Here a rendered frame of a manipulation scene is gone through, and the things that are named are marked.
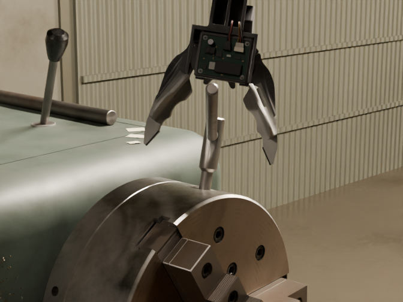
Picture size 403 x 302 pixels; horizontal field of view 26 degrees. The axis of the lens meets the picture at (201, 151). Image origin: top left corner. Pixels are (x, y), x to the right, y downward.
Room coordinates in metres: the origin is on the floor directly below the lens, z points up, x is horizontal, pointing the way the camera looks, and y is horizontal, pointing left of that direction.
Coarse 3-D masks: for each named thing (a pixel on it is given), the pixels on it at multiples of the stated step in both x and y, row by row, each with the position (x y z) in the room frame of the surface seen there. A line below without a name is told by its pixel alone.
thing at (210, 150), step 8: (224, 120) 1.01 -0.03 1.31; (208, 144) 0.99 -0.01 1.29; (216, 144) 1.00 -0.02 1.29; (208, 152) 0.99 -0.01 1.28; (216, 152) 1.00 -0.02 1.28; (200, 160) 1.00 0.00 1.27; (208, 160) 0.99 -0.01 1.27; (216, 160) 1.00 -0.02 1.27; (200, 168) 1.00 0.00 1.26; (208, 168) 0.99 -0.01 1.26; (216, 168) 1.00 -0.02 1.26; (208, 176) 0.99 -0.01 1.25; (200, 184) 0.99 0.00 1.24; (208, 184) 0.99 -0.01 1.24
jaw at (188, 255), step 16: (160, 224) 0.91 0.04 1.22; (144, 240) 0.89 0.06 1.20; (160, 240) 0.88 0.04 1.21; (176, 240) 0.89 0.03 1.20; (192, 240) 0.89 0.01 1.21; (160, 256) 0.87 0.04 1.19; (176, 256) 0.87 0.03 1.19; (192, 256) 0.86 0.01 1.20; (208, 256) 0.87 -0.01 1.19; (176, 272) 0.87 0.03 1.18; (192, 272) 0.85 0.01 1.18; (208, 272) 0.87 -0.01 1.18; (176, 288) 0.89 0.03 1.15; (192, 288) 0.87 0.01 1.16; (208, 288) 0.87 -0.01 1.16; (224, 288) 0.87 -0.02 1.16; (240, 288) 0.88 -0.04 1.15
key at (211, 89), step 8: (208, 88) 0.79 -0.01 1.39; (216, 88) 0.79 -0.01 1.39; (208, 96) 0.79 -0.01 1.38; (216, 96) 0.80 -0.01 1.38; (208, 104) 0.82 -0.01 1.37; (216, 104) 0.82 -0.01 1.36; (208, 112) 0.85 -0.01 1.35; (216, 112) 0.85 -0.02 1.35; (208, 120) 0.88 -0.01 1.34; (216, 120) 0.88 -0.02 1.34; (208, 128) 0.91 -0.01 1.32; (216, 128) 0.92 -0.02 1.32; (208, 136) 0.94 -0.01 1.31; (216, 136) 0.96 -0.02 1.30
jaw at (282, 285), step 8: (280, 280) 1.03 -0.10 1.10; (288, 280) 1.03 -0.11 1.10; (264, 288) 1.01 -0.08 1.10; (272, 288) 1.01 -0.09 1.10; (280, 288) 1.01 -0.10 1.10; (288, 288) 1.01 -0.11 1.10; (296, 288) 1.01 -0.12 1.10; (304, 288) 1.01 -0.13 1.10; (256, 296) 0.98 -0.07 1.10; (264, 296) 0.98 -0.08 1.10; (272, 296) 0.98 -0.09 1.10; (280, 296) 0.98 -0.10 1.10; (288, 296) 0.99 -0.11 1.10; (296, 296) 1.00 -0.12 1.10; (304, 296) 1.01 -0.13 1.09
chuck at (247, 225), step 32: (160, 192) 0.97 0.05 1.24; (192, 192) 0.96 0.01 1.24; (224, 192) 0.98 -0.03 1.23; (128, 224) 0.91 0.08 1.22; (192, 224) 0.91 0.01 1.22; (224, 224) 0.95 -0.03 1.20; (256, 224) 1.00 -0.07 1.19; (96, 256) 0.89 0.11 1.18; (128, 256) 0.87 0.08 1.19; (224, 256) 0.95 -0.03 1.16; (256, 256) 1.00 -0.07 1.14; (96, 288) 0.87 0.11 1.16; (128, 288) 0.84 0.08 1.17; (160, 288) 0.87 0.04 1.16; (256, 288) 1.00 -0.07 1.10
